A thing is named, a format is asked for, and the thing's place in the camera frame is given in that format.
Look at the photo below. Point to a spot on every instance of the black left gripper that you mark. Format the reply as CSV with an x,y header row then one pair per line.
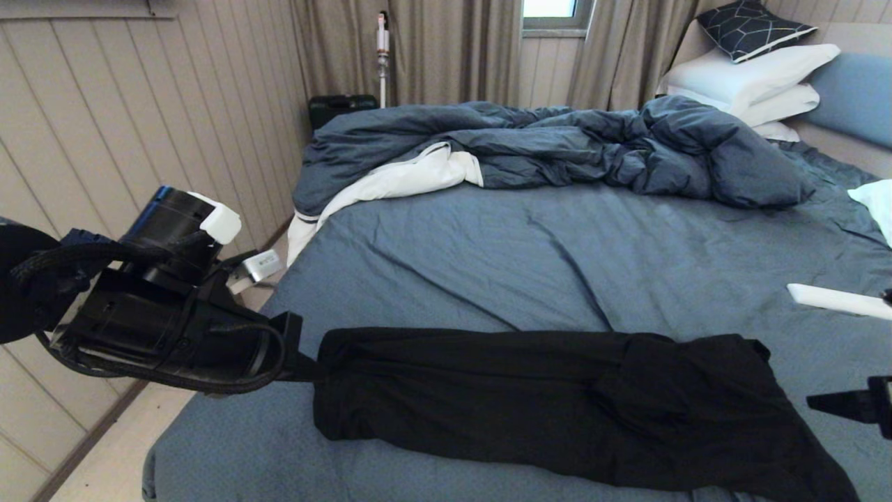
x,y
174,335

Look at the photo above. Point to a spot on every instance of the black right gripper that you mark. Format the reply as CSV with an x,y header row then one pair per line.
x,y
881,408

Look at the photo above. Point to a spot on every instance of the black moon print T-shirt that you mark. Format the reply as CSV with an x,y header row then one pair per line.
x,y
523,404

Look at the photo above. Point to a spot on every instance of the white flat strip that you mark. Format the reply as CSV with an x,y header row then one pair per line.
x,y
836,300

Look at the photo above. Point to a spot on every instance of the white cloth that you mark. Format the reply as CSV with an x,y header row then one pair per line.
x,y
878,206

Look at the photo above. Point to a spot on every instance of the white sheet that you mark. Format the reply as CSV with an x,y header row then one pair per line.
x,y
404,178

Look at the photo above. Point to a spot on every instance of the blue bed sheet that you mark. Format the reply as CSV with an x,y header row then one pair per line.
x,y
523,258

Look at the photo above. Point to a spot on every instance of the black hard case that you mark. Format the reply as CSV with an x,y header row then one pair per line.
x,y
334,109

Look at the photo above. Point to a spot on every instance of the white pillow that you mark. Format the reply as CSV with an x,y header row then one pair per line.
x,y
777,131
784,104
749,73

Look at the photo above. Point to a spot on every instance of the blue headboard cushion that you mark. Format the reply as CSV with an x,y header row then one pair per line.
x,y
860,94

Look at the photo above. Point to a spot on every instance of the white stick vacuum cleaner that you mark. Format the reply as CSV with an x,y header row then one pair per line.
x,y
382,66

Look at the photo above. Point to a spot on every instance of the crumpled blue duvet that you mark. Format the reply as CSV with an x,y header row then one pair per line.
x,y
557,143

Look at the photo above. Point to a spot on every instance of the beige curtain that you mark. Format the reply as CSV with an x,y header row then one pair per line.
x,y
446,52
620,52

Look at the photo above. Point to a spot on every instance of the dark patterned pillow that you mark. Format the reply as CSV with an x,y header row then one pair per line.
x,y
749,28

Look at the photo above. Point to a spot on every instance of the grey framed window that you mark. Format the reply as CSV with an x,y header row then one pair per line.
x,y
550,8

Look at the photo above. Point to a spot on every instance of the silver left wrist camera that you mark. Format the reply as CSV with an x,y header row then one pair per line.
x,y
261,266

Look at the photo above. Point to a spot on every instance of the beige upholstered bed frame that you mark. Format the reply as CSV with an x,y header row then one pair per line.
x,y
854,159

